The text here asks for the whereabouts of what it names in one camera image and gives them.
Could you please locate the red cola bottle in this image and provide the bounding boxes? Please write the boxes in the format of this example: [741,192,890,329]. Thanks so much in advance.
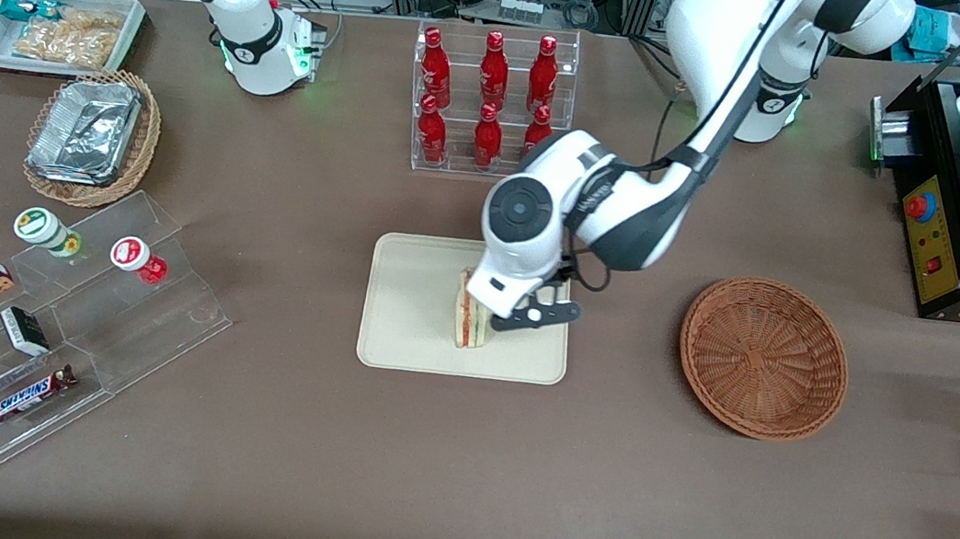
[416,26,460,109]
[413,93,455,166]
[469,102,509,172]
[474,29,516,112]
[525,34,564,116]
[521,102,559,155]

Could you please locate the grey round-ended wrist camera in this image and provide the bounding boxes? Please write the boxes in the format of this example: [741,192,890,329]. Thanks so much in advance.
[487,291,582,344]

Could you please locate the beige plastic tray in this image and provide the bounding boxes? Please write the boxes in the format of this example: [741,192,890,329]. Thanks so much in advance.
[353,224,583,393]

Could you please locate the light tan wicker basket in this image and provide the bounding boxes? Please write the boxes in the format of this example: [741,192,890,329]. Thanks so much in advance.
[18,59,168,217]

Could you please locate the clear bag of crackers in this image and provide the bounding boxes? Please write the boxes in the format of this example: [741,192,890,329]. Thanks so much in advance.
[11,16,122,72]
[59,4,127,38]

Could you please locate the triangular sandwich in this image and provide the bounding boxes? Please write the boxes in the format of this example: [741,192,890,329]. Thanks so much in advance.
[449,267,502,353]

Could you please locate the red-lid small bottle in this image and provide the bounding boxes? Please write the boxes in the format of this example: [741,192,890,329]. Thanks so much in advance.
[107,234,172,286]

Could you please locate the clear acrylic stepped stand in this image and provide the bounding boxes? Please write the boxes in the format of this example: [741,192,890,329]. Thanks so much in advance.
[0,171,249,529]

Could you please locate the white power strip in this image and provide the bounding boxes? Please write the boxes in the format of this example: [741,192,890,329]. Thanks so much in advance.
[497,0,546,24]

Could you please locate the Snickers chocolate bar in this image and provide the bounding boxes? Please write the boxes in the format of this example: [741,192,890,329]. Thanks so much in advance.
[0,356,80,437]

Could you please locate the small black box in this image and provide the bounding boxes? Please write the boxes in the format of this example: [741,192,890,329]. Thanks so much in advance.
[0,305,56,360]

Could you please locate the green-lid small bottle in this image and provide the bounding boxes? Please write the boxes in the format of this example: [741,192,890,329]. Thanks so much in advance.
[10,205,86,261]

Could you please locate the clear acrylic bottle rack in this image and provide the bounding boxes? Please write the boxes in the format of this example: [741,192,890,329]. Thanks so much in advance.
[399,11,584,190]

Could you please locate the stacked aluminium foil trays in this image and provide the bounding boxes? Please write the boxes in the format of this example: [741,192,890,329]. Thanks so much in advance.
[24,71,145,192]

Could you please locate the brown round wicker basket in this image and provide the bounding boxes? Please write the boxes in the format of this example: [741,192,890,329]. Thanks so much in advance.
[668,269,861,451]

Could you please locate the teal snack packet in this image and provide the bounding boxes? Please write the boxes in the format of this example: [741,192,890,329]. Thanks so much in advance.
[0,0,63,29]

